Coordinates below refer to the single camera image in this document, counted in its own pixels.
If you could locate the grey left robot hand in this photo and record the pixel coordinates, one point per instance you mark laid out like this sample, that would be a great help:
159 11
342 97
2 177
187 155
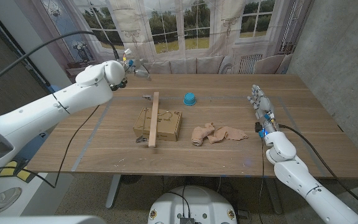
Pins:
137 68

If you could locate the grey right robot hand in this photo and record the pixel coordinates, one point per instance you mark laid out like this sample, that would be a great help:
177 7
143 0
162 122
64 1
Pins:
264 107

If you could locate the long wooden bar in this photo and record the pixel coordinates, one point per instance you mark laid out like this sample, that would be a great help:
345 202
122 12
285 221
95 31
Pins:
153 124

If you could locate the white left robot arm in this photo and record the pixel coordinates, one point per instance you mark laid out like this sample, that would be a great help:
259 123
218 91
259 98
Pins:
42 109

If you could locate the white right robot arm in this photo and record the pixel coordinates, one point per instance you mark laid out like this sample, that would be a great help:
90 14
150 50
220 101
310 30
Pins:
291 174

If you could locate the small blue plastic cup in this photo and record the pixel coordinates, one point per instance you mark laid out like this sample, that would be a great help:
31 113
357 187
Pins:
189 99

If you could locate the brown cardboard package box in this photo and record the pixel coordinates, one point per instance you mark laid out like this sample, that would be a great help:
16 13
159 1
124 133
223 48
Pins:
169 124

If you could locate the printed window room backdrop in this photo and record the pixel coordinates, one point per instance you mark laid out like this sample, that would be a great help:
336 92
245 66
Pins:
197 18

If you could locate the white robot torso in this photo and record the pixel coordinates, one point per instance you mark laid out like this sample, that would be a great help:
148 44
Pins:
194 202

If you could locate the blue grey plastic bin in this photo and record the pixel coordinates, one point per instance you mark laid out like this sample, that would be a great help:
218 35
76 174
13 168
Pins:
36 149

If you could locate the yellow and black floor marker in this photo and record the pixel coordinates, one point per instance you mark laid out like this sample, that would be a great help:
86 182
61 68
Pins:
8 171

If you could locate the white robot head rim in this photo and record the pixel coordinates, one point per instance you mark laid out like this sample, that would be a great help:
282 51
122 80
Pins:
42 220

